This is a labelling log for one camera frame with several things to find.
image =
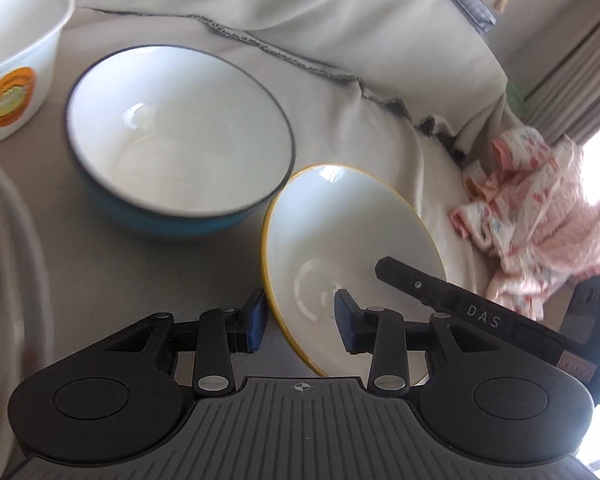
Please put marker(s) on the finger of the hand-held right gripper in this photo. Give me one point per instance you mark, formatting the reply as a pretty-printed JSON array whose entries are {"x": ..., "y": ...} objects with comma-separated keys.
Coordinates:
[{"x": 410, "y": 282}]

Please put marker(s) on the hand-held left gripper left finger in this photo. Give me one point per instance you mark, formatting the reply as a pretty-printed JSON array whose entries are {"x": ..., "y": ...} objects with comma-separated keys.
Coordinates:
[{"x": 256, "y": 322}]

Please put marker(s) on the grey curtain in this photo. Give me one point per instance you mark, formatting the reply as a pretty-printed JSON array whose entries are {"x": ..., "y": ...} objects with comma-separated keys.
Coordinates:
[{"x": 575, "y": 75}]

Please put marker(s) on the white bowl yellow rim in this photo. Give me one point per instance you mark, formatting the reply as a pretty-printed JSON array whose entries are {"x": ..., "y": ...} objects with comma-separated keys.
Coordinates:
[{"x": 340, "y": 220}]

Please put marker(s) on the white floral plate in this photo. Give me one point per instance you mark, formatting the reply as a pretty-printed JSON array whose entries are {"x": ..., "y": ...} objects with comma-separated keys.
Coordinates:
[{"x": 15, "y": 240}]

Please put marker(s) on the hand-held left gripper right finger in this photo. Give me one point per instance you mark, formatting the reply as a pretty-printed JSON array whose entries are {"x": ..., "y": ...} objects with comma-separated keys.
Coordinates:
[{"x": 344, "y": 325}]

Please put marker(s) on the blue bowl white inside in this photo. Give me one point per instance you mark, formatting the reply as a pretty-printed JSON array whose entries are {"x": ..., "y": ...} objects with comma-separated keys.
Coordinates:
[{"x": 180, "y": 125}]

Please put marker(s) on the beige blanket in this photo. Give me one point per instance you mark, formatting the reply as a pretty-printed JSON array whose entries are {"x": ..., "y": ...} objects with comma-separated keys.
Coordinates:
[{"x": 55, "y": 200}]

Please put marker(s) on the pink patterned cloth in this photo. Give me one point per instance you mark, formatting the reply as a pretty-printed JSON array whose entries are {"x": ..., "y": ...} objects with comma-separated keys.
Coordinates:
[{"x": 530, "y": 200}]

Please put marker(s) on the white plastic bowl orange label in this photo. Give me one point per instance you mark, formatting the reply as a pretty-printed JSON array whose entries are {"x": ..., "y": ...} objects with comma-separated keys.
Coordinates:
[{"x": 25, "y": 40}]

